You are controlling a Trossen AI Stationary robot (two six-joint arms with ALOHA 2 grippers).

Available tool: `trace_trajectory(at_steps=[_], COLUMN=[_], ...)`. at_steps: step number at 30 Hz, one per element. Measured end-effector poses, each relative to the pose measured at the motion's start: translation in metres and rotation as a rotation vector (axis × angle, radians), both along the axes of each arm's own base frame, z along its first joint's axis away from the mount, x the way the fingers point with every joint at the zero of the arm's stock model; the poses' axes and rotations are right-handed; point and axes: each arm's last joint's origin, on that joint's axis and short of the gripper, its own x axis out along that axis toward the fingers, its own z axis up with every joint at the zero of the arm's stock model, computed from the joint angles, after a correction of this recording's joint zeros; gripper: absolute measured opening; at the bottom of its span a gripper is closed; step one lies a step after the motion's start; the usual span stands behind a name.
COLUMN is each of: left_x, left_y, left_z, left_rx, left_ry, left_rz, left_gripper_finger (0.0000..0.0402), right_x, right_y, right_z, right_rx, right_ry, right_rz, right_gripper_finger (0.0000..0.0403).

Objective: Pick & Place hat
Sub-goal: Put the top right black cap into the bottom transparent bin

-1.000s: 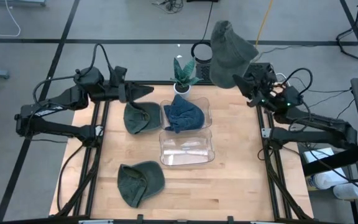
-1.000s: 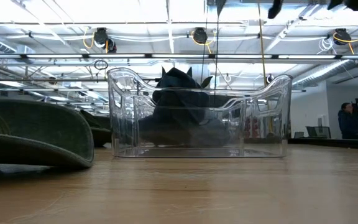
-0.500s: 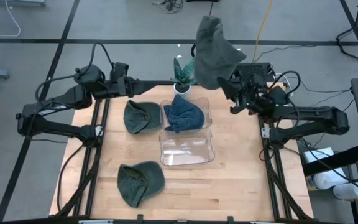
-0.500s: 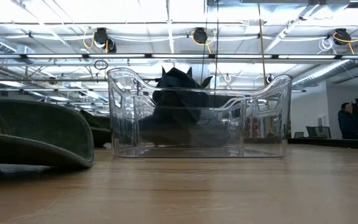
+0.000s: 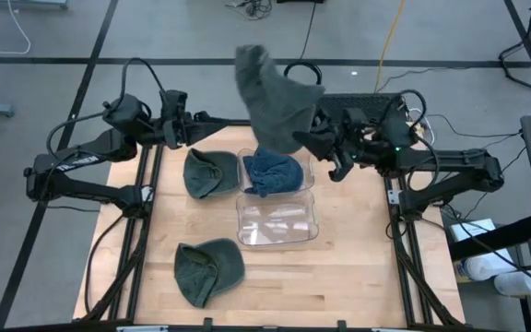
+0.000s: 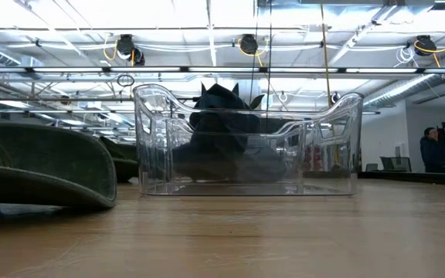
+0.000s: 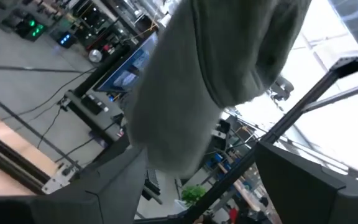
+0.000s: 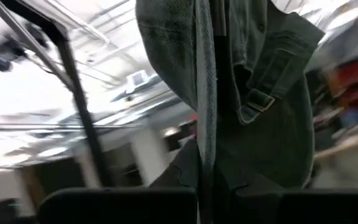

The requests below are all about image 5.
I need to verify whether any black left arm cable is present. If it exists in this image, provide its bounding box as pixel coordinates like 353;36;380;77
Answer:
45;56;168;160

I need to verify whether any clear plastic bin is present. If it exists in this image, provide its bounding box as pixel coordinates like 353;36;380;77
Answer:
235;189;320;249
236;146;316;194

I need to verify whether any tangled black cable bundle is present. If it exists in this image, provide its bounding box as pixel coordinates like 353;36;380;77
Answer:
225;0;275;21

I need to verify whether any dark green denim cap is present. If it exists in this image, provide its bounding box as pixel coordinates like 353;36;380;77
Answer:
233;43;327;156
173;237;246;310
183;148;241;201

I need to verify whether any white paper towel roll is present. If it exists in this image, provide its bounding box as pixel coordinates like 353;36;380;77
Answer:
493;271;531;297
470;251;518;282

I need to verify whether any white floor cable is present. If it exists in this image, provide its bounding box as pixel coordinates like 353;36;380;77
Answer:
0;0;32;55

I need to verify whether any black aluminium table frame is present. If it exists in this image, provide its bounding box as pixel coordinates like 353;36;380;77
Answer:
72;102;467;332

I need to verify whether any coiled black cable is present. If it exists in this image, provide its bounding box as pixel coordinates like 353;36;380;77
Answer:
283;0;324;89

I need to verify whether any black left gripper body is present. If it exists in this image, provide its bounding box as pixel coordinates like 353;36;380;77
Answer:
159;89;198;151

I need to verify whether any silver bracket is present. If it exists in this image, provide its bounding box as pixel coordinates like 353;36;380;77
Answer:
115;325;171;332

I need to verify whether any yellow hanging cord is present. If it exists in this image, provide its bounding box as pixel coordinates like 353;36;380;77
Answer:
373;0;407;93

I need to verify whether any black vented computer case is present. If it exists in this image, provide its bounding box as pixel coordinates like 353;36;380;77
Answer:
313;91;408;125

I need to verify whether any grey furniture base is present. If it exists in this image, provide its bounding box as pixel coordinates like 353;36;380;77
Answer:
0;0;70;10

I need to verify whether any black metal shelf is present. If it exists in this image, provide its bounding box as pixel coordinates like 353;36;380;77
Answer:
449;214;531;262

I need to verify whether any white cardboard box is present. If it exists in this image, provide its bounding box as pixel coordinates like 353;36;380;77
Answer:
449;219;497;243

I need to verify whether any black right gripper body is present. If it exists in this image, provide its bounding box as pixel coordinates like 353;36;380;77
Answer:
313;107;378;183

